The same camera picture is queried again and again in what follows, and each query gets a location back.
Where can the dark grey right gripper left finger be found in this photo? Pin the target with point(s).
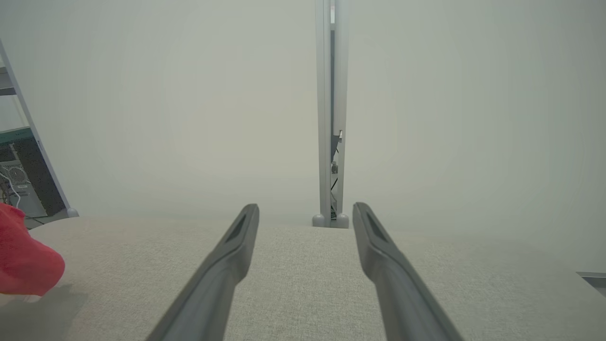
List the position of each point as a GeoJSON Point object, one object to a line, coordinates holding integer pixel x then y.
{"type": "Point", "coordinates": [213, 284]}

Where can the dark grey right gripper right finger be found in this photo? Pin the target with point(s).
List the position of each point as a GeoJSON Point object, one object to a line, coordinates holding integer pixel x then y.
{"type": "Point", "coordinates": [397, 293]}

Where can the red and white jersey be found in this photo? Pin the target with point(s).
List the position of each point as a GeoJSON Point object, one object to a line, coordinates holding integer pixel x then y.
{"type": "Point", "coordinates": [23, 265]}

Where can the black mesh computer tower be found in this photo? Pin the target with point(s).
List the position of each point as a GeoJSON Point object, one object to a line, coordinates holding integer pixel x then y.
{"type": "Point", "coordinates": [38, 180]}

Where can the silver computer case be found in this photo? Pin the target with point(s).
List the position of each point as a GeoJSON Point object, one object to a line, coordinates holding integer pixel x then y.
{"type": "Point", "coordinates": [19, 192]}

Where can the grey metal partition post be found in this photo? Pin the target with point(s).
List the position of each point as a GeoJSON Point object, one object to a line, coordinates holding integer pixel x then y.
{"type": "Point", "coordinates": [324, 118]}
{"type": "Point", "coordinates": [342, 94]}

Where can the slanted grey partition post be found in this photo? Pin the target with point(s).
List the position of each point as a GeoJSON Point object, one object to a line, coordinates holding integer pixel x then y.
{"type": "Point", "coordinates": [33, 132]}

